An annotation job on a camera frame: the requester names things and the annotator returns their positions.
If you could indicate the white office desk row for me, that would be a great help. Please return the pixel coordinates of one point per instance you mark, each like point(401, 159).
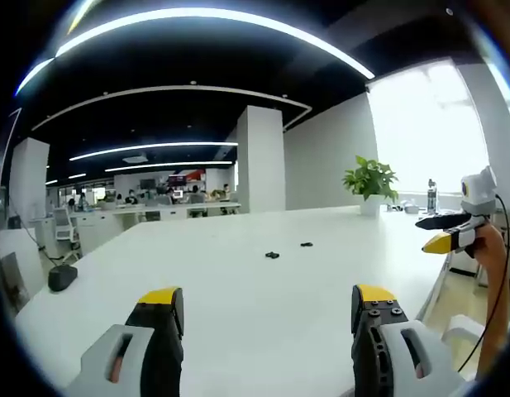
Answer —
point(155, 213)

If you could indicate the dark grey desk device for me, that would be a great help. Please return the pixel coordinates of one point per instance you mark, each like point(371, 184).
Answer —
point(62, 278)

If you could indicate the green potted plant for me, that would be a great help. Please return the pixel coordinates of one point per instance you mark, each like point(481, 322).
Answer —
point(371, 182)

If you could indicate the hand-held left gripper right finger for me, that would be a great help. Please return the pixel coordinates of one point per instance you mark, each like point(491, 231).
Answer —
point(382, 335)

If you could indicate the dark bottle on windowsill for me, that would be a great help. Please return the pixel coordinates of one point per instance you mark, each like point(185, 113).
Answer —
point(432, 196)

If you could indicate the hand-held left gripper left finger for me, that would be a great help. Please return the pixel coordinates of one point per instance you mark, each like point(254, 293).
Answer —
point(155, 331)

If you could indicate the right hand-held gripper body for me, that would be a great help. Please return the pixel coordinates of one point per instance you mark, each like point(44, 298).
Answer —
point(479, 192)

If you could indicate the white office chair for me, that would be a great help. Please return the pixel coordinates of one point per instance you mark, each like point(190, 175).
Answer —
point(64, 228)

